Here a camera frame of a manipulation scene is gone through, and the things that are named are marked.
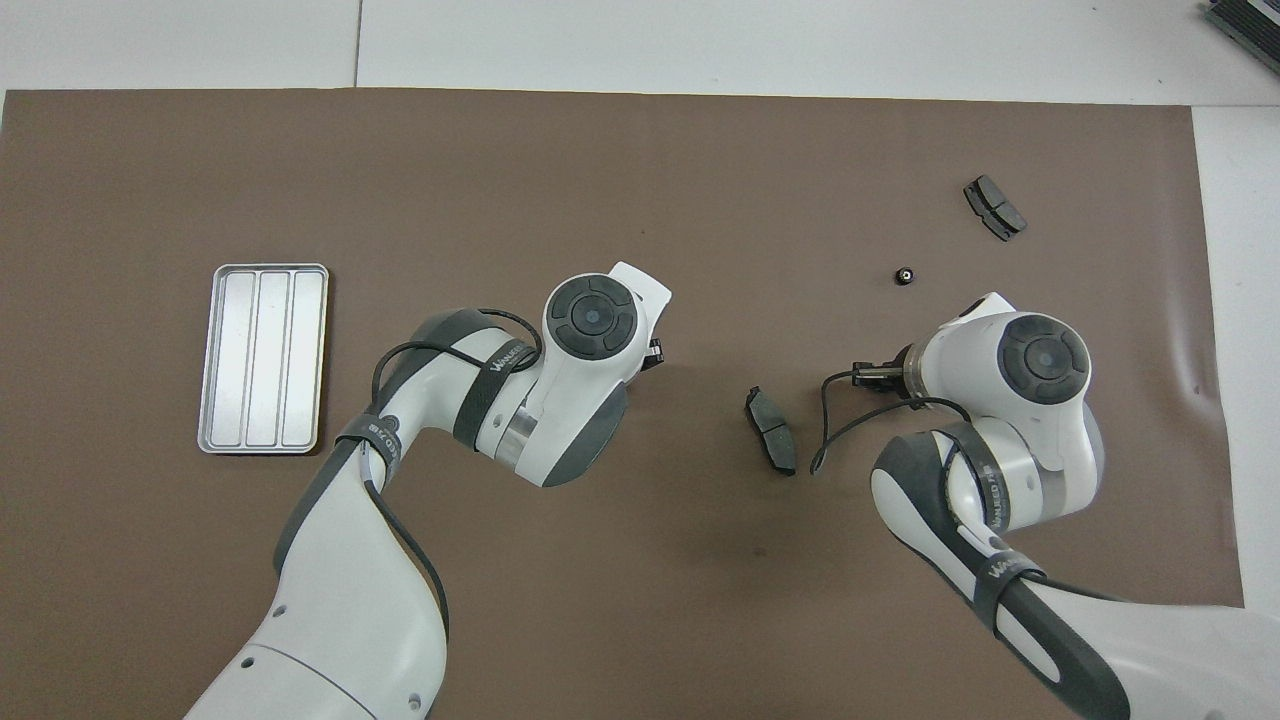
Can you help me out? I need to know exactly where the silver metal tray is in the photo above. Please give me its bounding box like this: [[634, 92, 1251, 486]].
[[197, 263, 330, 455]]

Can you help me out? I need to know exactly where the dark grey brake pad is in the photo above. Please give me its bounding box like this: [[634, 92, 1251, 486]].
[[745, 386, 799, 477], [964, 175, 1028, 242]]

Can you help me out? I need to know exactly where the brown table mat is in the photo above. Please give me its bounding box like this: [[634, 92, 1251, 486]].
[[0, 88, 1246, 720]]

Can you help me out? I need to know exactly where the dark grey equipment stack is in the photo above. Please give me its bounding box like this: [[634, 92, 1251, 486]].
[[1203, 0, 1280, 73]]

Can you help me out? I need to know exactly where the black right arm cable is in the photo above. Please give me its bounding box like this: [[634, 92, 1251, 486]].
[[808, 362, 966, 476]]

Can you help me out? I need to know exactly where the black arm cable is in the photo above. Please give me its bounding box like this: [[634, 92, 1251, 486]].
[[808, 362, 966, 476], [362, 308, 546, 641]]

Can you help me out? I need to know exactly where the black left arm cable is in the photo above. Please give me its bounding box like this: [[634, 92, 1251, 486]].
[[362, 308, 546, 641]]

